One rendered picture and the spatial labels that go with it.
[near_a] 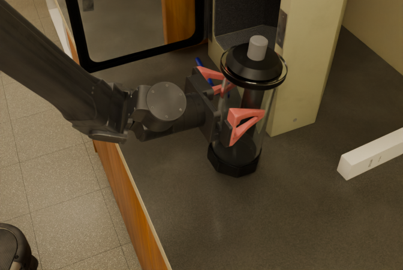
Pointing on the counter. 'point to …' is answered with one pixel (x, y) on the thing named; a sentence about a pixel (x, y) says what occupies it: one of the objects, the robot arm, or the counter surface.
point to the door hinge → (208, 3)
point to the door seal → (138, 54)
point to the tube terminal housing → (304, 41)
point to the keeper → (281, 28)
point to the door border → (136, 52)
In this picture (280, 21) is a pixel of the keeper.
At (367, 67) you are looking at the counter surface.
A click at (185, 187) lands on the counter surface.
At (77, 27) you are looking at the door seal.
